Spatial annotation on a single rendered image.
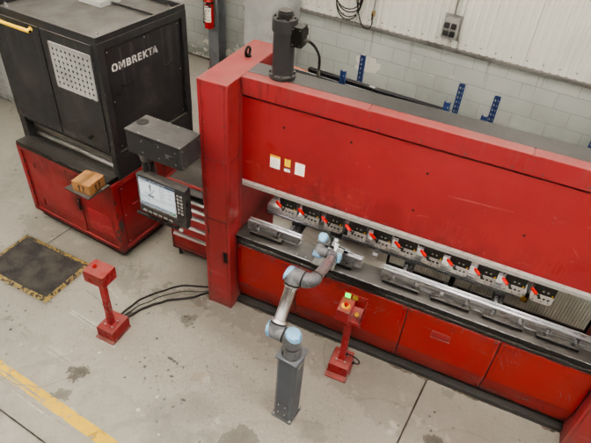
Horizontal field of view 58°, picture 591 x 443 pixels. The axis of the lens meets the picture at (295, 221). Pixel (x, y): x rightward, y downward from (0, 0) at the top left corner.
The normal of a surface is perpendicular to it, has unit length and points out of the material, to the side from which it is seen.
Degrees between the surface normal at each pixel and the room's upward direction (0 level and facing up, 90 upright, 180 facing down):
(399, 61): 90
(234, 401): 0
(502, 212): 90
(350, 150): 90
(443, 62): 90
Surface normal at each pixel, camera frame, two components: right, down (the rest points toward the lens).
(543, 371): -0.42, 0.56
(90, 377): 0.07, -0.77
